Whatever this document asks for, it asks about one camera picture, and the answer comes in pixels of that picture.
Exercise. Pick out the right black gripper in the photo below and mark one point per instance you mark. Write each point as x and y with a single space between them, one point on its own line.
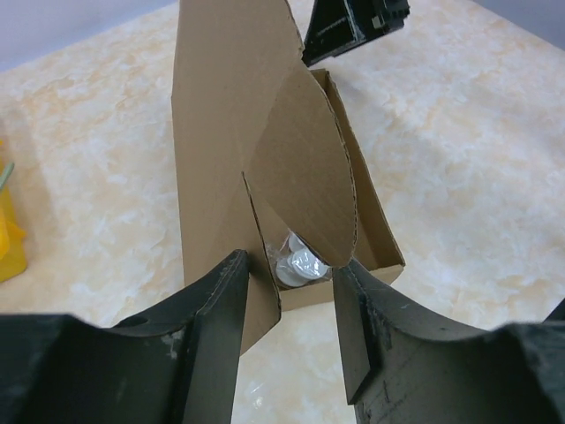
338 26

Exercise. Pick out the yellow plastic tray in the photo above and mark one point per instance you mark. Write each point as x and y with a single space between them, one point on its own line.
13 256

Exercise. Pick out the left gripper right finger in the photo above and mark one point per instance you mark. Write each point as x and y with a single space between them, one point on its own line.
404 363

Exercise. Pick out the clear plastic wrap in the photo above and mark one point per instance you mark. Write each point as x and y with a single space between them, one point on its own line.
294 265

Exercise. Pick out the brown cardboard box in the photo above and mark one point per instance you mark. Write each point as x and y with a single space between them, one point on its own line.
264 149

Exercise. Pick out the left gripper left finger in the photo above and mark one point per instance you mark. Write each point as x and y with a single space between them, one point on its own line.
175 362

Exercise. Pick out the green melon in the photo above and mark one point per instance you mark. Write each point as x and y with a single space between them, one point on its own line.
5 175

